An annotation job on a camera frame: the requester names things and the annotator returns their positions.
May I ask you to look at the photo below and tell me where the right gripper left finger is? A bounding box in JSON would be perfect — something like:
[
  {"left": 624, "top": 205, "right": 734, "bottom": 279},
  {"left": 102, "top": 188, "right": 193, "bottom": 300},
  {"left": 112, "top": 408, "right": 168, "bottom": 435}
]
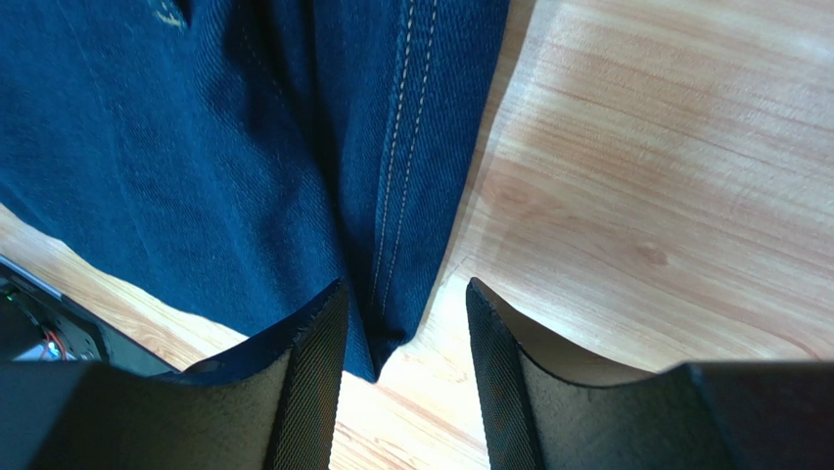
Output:
[{"left": 1, "top": 281, "right": 348, "bottom": 469}]

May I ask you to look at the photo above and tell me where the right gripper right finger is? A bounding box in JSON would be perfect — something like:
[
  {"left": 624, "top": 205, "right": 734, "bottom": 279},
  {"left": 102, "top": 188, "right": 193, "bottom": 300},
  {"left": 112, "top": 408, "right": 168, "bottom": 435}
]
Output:
[{"left": 466, "top": 279, "right": 833, "bottom": 469}]

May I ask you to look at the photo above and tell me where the dark blue denim skirt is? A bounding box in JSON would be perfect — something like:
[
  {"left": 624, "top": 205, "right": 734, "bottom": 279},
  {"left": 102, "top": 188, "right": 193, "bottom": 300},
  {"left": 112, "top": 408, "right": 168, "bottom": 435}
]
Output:
[{"left": 1, "top": 1, "right": 509, "bottom": 382}]

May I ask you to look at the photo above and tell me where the black base cloth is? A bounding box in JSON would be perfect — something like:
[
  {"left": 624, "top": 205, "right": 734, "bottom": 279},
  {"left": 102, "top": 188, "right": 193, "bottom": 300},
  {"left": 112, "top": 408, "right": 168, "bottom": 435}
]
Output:
[{"left": 1, "top": 256, "right": 175, "bottom": 376}]

